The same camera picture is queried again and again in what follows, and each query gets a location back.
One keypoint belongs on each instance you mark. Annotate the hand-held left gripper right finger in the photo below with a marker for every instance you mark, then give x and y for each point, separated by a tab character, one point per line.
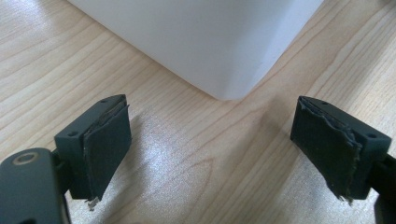
330	146

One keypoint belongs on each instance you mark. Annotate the white plastic box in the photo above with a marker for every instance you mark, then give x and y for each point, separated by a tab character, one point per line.
199	43

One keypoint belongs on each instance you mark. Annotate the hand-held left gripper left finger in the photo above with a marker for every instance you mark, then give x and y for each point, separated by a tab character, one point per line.
106	149

